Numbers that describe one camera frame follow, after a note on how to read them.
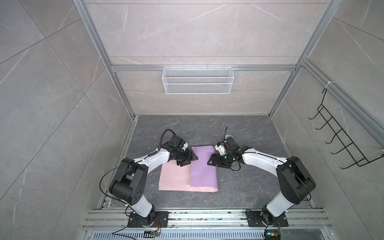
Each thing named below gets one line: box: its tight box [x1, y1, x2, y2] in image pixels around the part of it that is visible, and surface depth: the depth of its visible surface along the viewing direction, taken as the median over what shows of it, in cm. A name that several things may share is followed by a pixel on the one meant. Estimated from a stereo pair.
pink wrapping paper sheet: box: [158, 160, 219, 192], surface depth 88 cm
